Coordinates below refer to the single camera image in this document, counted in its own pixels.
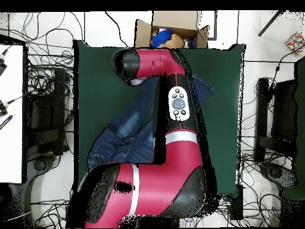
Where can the blue denim jeans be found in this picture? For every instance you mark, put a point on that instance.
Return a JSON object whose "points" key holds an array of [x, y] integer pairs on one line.
{"points": [[128, 133]]}

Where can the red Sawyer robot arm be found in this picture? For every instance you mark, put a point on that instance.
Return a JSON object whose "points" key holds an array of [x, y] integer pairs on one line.
{"points": [[166, 179]]}

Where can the tan fabric item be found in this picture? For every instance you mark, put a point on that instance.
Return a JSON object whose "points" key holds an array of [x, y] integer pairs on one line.
{"points": [[176, 41]]}

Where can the dark green table cloth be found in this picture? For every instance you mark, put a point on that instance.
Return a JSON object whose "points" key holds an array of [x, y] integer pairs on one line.
{"points": [[100, 83]]}

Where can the bright blue cloth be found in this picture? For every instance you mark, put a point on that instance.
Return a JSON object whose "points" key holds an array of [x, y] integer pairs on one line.
{"points": [[162, 38]]}

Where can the open cardboard box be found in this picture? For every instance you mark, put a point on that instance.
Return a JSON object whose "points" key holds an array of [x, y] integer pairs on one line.
{"points": [[174, 20]]}

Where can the white table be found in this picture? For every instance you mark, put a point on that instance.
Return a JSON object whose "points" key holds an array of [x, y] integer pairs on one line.
{"points": [[12, 143]]}

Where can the green covered side table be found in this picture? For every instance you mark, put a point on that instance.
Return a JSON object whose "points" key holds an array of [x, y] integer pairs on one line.
{"points": [[301, 119]]}

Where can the black metal rod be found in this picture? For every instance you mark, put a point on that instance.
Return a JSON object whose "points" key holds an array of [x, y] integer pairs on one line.
{"points": [[270, 23]]}

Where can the colourful dotted cloth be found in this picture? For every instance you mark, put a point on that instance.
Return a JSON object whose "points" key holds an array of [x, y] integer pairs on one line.
{"points": [[295, 43]]}

